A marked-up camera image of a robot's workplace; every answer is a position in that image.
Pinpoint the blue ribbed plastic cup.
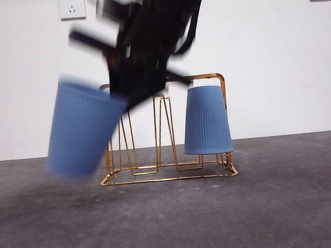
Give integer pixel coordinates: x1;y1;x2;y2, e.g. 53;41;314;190
39;71;137;181
178;83;234;157

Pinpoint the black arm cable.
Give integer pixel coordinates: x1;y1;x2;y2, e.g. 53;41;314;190
169;0;210;57

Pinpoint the gold wire cup rack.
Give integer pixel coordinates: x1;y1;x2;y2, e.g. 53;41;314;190
91;71;240;188

